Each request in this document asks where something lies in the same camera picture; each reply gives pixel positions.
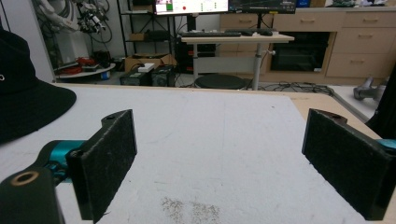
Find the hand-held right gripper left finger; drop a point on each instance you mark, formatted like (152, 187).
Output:
(102, 161)

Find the black equipment box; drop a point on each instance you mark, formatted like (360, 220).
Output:
(134, 77)

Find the round black stool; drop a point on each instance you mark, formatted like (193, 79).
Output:
(220, 81)

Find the grey handheld vacuum cleaner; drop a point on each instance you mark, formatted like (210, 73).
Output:
(369, 90)

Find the black keyboard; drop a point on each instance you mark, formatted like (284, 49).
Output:
(210, 34)

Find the open cardboard box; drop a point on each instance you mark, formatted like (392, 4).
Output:
(148, 60)

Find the white table mat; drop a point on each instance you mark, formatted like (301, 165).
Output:
(199, 155)

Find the black bucket hat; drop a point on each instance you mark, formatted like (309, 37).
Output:
(26, 93)

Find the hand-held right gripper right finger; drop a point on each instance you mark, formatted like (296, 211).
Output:
(348, 161)

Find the black metal shelf rack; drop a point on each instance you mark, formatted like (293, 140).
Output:
(140, 28)

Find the computer monitor with dark screen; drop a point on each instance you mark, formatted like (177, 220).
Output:
(263, 5)

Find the computer monitor with white screen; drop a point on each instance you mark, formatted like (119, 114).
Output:
(191, 6)

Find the light wooden standing desk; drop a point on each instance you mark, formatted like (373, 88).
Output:
(238, 53)

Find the light wooden drawer cabinet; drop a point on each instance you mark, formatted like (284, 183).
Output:
(358, 46)

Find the round white platform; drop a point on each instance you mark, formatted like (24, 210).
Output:
(85, 72)

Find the dark cloth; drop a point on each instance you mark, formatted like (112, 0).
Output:
(386, 105)

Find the black computer case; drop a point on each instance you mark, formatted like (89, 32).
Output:
(163, 76)

